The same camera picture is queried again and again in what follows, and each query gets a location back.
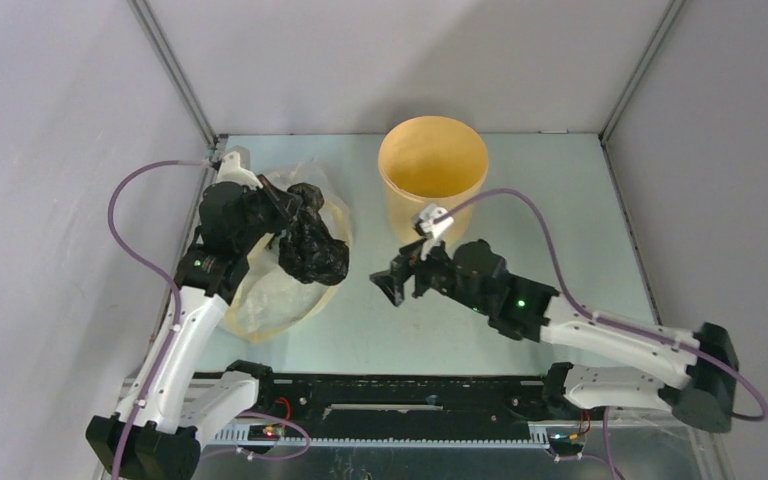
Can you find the left aluminium frame post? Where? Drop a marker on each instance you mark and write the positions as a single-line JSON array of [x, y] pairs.
[[157, 38]]

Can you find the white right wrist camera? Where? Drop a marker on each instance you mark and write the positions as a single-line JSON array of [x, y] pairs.
[[431, 223]]

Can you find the right aluminium frame post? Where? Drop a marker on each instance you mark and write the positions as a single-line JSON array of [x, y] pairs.
[[651, 50]]

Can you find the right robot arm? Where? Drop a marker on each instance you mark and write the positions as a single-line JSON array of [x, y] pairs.
[[686, 373]]

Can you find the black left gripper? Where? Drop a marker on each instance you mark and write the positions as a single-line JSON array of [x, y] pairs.
[[280, 218]]

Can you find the circuit board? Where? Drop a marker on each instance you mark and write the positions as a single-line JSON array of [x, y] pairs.
[[566, 446], [273, 432]]

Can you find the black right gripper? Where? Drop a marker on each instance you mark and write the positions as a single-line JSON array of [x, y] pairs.
[[416, 270]]

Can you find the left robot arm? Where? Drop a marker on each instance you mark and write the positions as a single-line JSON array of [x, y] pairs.
[[154, 432]]

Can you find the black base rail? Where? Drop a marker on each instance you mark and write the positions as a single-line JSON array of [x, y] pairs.
[[411, 408]]

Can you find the clear plastic bag yellow rim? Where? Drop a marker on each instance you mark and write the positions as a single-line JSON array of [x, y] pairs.
[[269, 301]]

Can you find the right circuit board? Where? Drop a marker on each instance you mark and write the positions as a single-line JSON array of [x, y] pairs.
[[566, 446]]

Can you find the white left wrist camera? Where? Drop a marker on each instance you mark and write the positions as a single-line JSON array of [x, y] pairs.
[[235, 168]]

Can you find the left circuit board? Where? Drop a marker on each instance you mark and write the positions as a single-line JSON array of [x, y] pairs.
[[273, 432]]

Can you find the black trash bag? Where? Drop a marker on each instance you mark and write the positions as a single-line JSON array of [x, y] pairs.
[[307, 250]]

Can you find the aluminium frame post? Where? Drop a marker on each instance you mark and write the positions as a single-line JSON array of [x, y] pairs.
[[651, 50], [157, 38]]

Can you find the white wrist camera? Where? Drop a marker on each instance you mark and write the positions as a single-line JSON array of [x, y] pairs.
[[235, 168], [431, 223]]

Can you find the cream yellow trash bin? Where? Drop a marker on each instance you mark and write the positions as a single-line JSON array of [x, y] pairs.
[[429, 159]]

